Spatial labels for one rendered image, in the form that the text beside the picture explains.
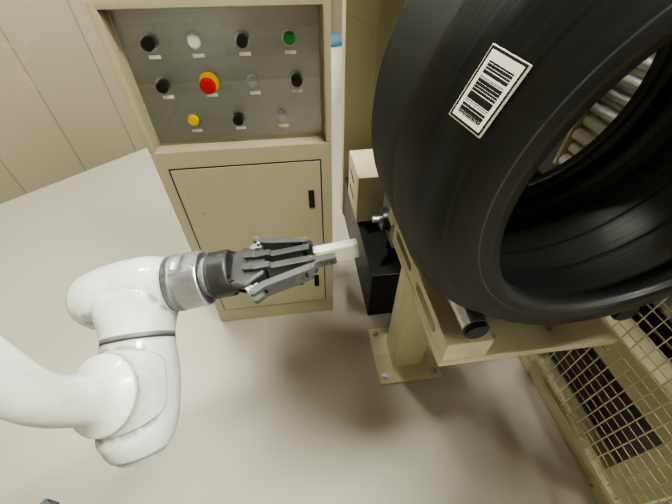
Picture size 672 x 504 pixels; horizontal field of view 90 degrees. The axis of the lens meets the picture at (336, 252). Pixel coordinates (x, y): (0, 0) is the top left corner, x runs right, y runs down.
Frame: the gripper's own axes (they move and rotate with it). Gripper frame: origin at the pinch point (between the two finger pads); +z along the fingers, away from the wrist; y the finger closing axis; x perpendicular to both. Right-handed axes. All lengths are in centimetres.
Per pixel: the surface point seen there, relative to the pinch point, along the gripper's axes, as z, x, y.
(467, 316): 19.9, 13.5, -7.9
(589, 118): 69, 8, 37
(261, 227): -26, 41, 60
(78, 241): -153, 82, 131
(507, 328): 31.3, 26.6, -4.8
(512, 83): 15.8, -26.8, -12.2
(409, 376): 20, 105, 22
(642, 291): 44.3, 8.7, -12.1
